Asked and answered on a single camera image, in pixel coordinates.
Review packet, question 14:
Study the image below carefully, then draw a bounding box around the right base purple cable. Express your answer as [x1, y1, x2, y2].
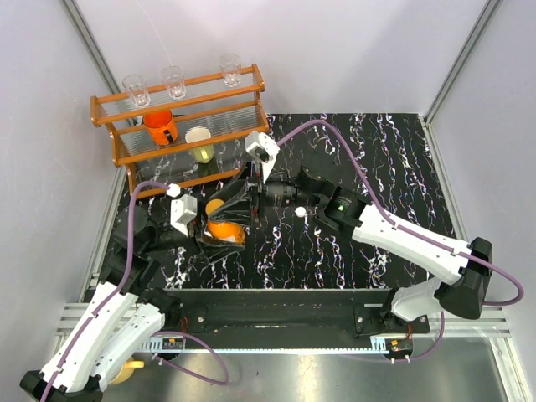
[347, 309, 445, 363]

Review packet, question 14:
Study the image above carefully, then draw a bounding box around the orange wooden shelf rack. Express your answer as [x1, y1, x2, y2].
[90, 64, 270, 190]

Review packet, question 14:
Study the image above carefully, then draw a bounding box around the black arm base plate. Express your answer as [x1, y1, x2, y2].
[83, 286, 432, 351]

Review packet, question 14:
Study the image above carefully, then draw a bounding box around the middle clear glass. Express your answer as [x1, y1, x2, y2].
[160, 65, 186, 100]

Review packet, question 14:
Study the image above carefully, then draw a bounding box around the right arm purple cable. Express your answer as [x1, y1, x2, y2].
[276, 120, 525, 305]

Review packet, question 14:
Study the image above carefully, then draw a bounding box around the orange mug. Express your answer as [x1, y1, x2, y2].
[143, 110, 178, 146]

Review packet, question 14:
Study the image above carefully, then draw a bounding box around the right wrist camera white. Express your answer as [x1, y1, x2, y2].
[245, 131, 280, 184]

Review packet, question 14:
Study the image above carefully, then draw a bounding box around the corner aluminium post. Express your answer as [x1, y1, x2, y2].
[423, 0, 503, 125]
[59, 0, 121, 95]

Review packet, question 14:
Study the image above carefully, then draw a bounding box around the aluminium front rail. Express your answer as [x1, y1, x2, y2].
[54, 303, 536, 402]

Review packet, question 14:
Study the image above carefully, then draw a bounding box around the grey slotted cable duct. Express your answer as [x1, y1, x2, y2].
[134, 336, 389, 355]

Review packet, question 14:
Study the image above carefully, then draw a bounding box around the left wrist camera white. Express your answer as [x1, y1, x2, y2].
[166, 184, 198, 237]

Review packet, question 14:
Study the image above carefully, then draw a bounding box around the orange juice bottle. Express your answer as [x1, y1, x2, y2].
[207, 219, 245, 244]

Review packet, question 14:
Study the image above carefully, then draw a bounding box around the right clear glass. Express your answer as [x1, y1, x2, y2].
[219, 54, 241, 87]

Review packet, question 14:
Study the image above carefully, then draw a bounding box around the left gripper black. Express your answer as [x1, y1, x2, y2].
[144, 193, 247, 261]

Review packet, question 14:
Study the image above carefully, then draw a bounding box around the left clear glass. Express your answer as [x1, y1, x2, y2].
[121, 74, 150, 108]

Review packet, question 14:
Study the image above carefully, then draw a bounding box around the right corner aluminium post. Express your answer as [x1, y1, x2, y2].
[423, 0, 503, 125]

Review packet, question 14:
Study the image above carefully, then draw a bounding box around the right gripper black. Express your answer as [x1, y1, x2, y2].
[208, 157, 322, 228]

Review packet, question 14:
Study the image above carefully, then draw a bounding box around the clear glass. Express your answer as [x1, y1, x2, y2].
[160, 65, 186, 100]
[121, 74, 150, 108]
[219, 54, 241, 87]

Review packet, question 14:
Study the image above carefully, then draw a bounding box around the yellow mug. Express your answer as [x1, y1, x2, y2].
[110, 359, 145, 385]

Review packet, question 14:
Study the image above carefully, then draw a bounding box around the orange bottle cap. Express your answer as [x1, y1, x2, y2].
[205, 198, 224, 215]

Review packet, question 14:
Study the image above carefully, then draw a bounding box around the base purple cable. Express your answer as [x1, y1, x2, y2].
[347, 309, 445, 363]
[146, 329, 230, 387]

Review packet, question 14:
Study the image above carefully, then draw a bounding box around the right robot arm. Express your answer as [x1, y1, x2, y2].
[205, 167, 492, 332]

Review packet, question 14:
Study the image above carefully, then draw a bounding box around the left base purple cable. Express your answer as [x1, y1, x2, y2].
[146, 329, 230, 387]

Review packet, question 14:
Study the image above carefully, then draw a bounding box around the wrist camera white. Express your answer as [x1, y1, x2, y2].
[245, 131, 280, 184]
[166, 184, 198, 237]

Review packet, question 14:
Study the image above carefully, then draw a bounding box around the small white bottle cap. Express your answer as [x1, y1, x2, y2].
[295, 207, 307, 218]

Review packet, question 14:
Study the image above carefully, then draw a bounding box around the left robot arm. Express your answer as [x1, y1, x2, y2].
[19, 195, 200, 401]

